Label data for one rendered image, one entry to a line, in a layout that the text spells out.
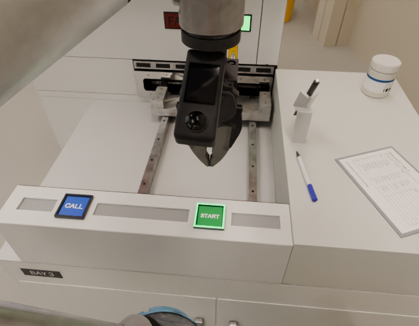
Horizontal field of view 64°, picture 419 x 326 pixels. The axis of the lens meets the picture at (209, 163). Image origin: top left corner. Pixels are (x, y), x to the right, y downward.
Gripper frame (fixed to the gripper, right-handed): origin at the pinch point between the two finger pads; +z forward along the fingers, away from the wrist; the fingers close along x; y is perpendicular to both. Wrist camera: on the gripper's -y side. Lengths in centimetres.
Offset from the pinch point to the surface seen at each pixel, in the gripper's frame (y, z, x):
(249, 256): -4.0, 19.3, -7.8
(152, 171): 22.5, 25.7, 17.0
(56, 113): 59, 36, 62
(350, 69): 248, 111, -105
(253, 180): 21.3, 25.7, -9.2
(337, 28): 295, 93, -97
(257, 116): 46, 24, -10
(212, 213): 1.2, 14.2, -0.4
